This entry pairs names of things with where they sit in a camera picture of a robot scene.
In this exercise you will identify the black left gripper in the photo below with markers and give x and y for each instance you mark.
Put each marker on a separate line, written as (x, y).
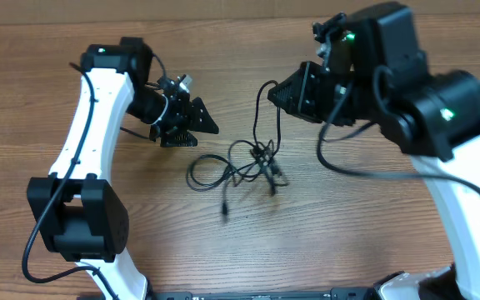
(187, 117)

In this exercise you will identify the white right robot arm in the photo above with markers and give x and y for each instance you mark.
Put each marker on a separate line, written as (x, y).
(373, 70)

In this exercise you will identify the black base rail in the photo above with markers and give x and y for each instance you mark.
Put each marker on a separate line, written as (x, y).
(261, 294)

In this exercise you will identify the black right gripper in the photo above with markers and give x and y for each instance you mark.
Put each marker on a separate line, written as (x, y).
(305, 84)

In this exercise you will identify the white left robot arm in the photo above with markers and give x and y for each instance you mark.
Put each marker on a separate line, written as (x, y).
(76, 210)

